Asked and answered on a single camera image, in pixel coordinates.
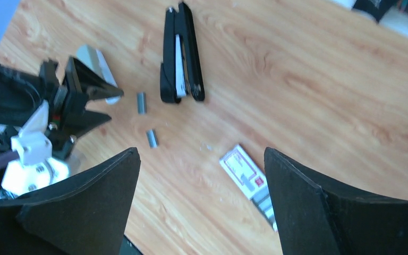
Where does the black stapler base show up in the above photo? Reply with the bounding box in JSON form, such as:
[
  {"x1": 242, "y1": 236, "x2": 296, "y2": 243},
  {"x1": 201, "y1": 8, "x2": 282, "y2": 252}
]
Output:
[{"x1": 159, "y1": 2, "x2": 205, "y2": 104}]

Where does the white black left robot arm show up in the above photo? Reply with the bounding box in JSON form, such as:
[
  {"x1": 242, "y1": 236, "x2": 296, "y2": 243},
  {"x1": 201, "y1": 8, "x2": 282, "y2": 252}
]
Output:
[{"x1": 0, "y1": 56, "x2": 124, "y2": 197}]

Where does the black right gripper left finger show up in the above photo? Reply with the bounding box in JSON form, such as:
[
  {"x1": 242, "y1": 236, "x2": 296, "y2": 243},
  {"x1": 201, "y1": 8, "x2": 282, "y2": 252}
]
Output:
[{"x1": 0, "y1": 147, "x2": 141, "y2": 254}]

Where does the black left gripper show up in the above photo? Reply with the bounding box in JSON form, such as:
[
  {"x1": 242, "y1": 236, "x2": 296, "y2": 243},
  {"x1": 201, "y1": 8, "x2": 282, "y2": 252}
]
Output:
[{"x1": 39, "y1": 56, "x2": 124, "y2": 160}]

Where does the small loose staple strip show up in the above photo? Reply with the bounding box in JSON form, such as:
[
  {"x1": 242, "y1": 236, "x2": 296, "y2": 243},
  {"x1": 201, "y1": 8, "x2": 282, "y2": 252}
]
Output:
[{"x1": 137, "y1": 92, "x2": 147, "y2": 115}]

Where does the red staples box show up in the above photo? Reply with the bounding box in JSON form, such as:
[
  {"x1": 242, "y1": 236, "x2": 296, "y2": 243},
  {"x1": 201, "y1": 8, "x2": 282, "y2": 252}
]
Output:
[{"x1": 219, "y1": 144, "x2": 278, "y2": 232}]

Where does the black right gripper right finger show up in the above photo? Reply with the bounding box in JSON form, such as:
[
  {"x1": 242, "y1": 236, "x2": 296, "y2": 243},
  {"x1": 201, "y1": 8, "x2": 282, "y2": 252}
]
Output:
[{"x1": 264, "y1": 147, "x2": 408, "y2": 254}]

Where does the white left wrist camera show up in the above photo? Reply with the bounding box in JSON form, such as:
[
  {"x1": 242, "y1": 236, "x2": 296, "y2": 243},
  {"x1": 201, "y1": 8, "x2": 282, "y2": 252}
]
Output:
[{"x1": 1, "y1": 100, "x2": 71, "y2": 198}]

